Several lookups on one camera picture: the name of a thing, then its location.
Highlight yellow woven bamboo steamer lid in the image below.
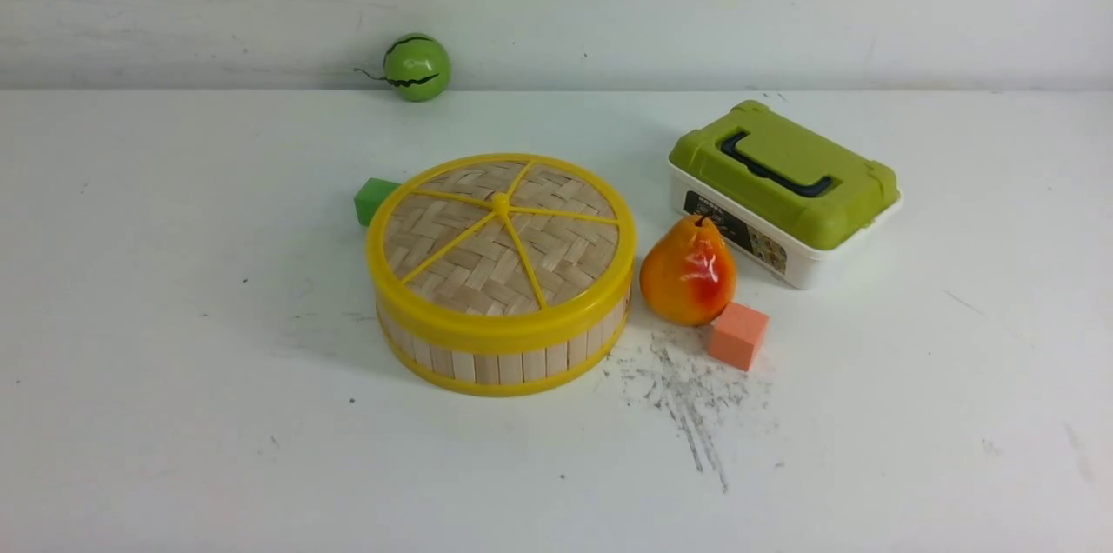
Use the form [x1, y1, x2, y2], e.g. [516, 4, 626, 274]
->
[365, 154, 636, 356]

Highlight green toy watermelon ball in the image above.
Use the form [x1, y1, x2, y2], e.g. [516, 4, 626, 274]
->
[353, 33, 452, 103]

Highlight salmon pink cube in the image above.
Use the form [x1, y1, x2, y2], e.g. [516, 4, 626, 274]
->
[707, 303, 769, 372]

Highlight orange yellow toy pear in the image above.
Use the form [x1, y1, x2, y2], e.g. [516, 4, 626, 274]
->
[639, 215, 738, 327]

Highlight white box with green lid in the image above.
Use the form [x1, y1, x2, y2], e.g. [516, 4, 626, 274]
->
[668, 100, 903, 289]

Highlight bamboo steamer basket yellow rims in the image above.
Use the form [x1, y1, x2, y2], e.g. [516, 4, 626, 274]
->
[375, 290, 632, 397]

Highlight small green cube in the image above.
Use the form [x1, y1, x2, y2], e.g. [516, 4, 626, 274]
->
[353, 177, 400, 227]

